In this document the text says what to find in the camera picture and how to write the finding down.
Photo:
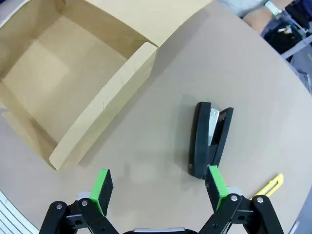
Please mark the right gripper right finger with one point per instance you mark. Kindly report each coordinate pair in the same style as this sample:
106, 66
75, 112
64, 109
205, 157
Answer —
217, 187

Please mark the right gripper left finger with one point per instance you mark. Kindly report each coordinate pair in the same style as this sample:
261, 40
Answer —
97, 195

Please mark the yellow utility knife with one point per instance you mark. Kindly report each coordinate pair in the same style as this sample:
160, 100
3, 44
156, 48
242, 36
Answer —
274, 185

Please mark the brown cardboard box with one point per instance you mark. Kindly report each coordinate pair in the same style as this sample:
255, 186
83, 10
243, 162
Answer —
61, 73

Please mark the person's left hand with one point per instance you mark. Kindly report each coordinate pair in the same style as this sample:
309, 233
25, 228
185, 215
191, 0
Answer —
257, 20

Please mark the black stapler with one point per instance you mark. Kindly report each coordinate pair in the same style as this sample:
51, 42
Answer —
200, 136

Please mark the white slatted panel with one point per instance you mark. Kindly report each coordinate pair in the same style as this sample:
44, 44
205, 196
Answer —
14, 214

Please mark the white table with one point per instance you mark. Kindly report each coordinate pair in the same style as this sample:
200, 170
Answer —
299, 46

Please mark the person in white jacket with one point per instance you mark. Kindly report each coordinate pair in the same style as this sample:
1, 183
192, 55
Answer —
239, 5

